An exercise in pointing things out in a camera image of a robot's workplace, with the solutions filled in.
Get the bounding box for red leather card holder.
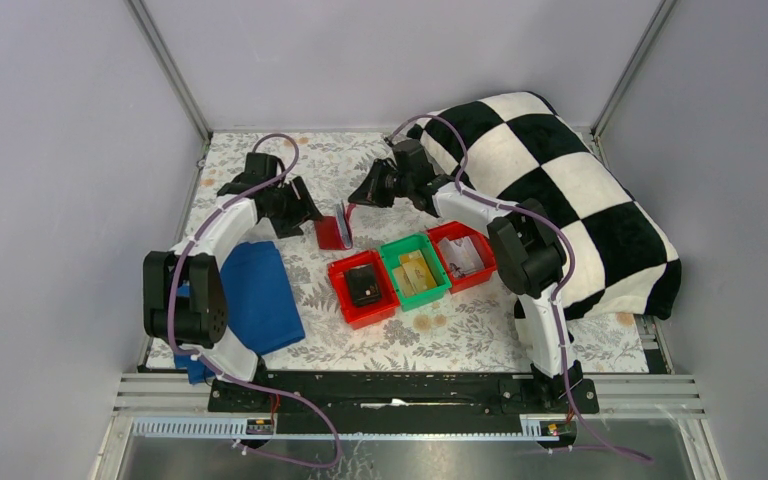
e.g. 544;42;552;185
314;203;356;251

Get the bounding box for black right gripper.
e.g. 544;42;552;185
348;159;413;209

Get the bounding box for aluminium front rail frame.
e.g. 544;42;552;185
93;373;726;479

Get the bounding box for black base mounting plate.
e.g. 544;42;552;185
208;370;570;435

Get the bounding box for floral patterned table mat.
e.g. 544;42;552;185
186;132;650;373

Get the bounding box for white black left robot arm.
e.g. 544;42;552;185
142;152;322;411

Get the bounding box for black VIP card stack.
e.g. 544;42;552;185
344;264;382;308

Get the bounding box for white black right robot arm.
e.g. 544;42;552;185
348;140;581;412

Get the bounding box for red plastic bin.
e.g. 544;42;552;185
427;222;496;294
327;250;400;330

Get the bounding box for left red plastic bin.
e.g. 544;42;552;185
327;250;400;330

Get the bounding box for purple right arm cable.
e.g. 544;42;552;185
383;113;654;464

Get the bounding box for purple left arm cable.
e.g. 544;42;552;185
166;133;344;469

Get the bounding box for blue folded cloth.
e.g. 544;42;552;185
143;242;304;384

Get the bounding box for gold cards in green bin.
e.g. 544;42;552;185
392;250;438;298

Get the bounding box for black white checkered pillow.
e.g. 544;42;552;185
407;91;682;320

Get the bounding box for right red plastic bin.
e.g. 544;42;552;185
427;222;496;294

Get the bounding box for white cards in red bin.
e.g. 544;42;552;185
438;236;484;279

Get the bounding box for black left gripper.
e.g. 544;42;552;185
265;175;324;238

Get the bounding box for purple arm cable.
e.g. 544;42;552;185
383;113;654;464
166;133;344;469

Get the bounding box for green plastic bin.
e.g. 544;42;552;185
378;234;451;311

